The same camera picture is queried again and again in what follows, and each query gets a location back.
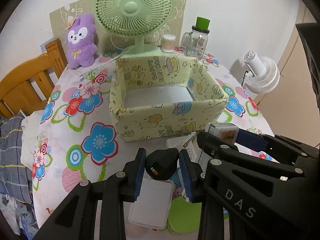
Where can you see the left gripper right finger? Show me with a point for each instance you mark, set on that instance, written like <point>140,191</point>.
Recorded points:
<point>211,218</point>

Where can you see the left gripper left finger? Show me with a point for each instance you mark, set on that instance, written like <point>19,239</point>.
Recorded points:
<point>123,186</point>

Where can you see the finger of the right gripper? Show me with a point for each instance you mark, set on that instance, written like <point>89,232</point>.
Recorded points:
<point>220,151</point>
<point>253,141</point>

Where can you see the card box with picture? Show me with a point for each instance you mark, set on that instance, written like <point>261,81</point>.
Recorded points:
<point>227,132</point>

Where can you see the green case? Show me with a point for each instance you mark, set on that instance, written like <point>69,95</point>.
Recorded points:
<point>184,217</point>

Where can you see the black round device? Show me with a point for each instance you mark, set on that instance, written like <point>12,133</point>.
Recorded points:
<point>162,164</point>

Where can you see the white printed packet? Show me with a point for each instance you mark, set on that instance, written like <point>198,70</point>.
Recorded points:
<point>185,142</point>

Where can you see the floral tablecloth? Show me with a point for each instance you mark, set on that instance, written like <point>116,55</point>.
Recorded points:
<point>77,141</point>

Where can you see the white floor fan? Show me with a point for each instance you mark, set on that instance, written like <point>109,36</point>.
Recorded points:
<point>265,73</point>

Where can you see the yellow cartoon storage box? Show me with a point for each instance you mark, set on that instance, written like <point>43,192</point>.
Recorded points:
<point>161,96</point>

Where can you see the white crumpled clothing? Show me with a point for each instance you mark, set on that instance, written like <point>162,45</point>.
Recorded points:
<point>19,217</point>

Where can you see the glass mug jar green lid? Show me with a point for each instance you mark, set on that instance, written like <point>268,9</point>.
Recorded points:
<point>194,42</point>

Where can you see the grey plaid blanket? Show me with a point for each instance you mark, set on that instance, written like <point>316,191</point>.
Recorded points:
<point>15,177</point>

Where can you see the cotton swab container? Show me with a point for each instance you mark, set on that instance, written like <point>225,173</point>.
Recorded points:
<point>168,43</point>

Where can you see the white pillow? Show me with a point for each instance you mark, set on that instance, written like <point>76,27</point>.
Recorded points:
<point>30,126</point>

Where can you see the purple plush bunny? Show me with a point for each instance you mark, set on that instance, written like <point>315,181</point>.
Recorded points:
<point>81,48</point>

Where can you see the green desk fan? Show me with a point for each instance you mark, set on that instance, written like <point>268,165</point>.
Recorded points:
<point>133,19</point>

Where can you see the beige cartoon wall mat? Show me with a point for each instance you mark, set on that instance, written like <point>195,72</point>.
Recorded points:
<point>105,42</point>

